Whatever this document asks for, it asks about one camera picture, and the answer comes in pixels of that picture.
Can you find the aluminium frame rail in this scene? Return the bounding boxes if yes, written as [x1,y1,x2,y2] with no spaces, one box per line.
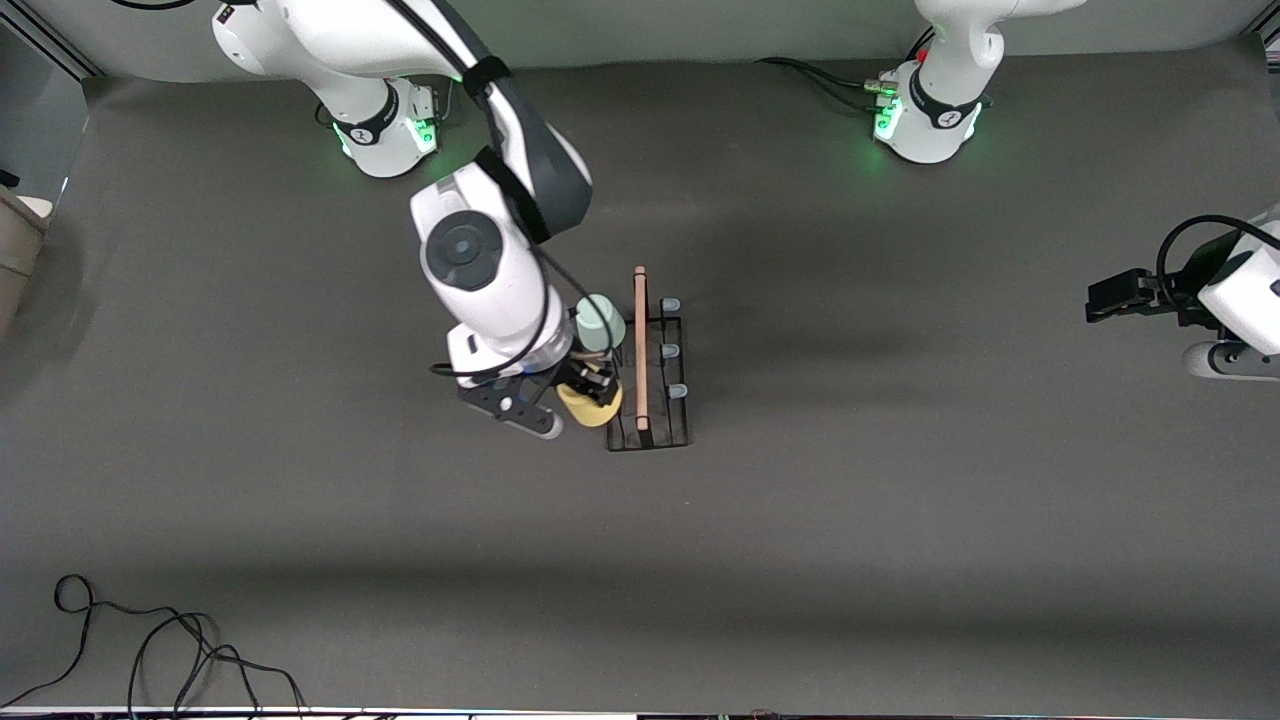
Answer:
[0,0,106,81]

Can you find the black left arm base cables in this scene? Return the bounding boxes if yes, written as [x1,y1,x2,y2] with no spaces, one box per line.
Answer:
[755,25,936,113]

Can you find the black wire cup holder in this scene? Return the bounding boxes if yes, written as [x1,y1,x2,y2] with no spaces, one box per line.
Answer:
[603,265,693,453]

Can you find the yellow plastic cup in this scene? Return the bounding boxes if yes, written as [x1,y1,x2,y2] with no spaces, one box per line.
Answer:
[556,380,624,429]

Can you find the pale green plastic cup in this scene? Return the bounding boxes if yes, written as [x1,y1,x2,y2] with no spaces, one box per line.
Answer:
[575,293,628,354]

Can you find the loose black cable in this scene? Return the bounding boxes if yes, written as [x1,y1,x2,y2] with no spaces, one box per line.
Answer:
[0,573,309,720]

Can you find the dark grey table mat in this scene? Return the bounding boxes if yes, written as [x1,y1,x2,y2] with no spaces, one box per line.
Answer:
[0,35,1280,716]

